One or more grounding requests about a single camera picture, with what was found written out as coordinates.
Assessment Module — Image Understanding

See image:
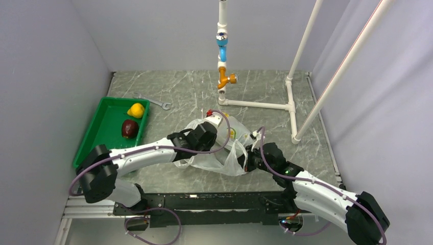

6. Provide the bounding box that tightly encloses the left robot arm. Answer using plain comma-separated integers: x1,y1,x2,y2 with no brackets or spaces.
76,121,217,214

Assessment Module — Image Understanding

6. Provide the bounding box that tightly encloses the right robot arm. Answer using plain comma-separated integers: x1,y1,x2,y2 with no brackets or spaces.
238,142,390,244

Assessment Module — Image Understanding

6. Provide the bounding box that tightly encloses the silver wrench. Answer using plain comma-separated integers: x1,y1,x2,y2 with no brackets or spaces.
133,93,172,110

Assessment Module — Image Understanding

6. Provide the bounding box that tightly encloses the yellow fake lemon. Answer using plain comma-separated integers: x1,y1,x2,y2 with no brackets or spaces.
127,103,146,119

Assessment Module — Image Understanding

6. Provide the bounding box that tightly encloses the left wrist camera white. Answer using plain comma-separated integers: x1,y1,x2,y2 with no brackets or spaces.
204,110,224,129

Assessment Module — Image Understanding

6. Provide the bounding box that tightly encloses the white diagonal pole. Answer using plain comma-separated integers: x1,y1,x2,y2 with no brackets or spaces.
292,0,394,144

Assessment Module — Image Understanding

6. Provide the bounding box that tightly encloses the dark red fake fruit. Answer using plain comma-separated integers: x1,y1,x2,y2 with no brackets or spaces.
121,119,139,139

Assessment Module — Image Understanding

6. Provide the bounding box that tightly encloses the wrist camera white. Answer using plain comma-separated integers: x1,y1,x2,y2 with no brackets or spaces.
250,131,265,141
204,110,224,129

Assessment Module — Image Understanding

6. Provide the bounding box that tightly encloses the orange pipe valve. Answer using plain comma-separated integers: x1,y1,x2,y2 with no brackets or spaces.
218,66,238,89

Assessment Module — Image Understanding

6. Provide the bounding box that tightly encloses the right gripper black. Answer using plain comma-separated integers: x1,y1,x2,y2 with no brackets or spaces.
234,144,276,174

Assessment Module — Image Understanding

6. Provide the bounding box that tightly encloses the white pvc pipe frame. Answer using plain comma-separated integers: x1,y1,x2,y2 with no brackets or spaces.
218,1,323,140

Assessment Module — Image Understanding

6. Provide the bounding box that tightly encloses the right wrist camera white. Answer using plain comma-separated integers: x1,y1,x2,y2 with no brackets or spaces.
250,131,265,141

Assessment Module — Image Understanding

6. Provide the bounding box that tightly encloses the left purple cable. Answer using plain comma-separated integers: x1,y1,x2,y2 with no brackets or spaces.
68,110,232,198

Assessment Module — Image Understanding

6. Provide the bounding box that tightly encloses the green plastic tray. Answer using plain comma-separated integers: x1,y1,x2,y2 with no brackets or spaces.
73,97,150,169

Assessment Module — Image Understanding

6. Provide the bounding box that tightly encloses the purple cable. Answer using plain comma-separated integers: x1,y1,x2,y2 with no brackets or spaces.
68,110,232,198
256,126,388,245

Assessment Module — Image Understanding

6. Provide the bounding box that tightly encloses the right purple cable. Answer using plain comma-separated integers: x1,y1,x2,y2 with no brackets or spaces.
256,126,388,245

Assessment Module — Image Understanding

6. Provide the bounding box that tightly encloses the blue pipe valve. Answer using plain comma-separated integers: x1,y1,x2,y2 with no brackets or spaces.
215,32,228,62

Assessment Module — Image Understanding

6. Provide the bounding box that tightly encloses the white plastic bag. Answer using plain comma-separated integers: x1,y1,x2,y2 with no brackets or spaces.
174,114,254,176

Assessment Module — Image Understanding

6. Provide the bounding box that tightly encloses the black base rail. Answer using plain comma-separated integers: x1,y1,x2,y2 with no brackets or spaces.
113,191,297,228

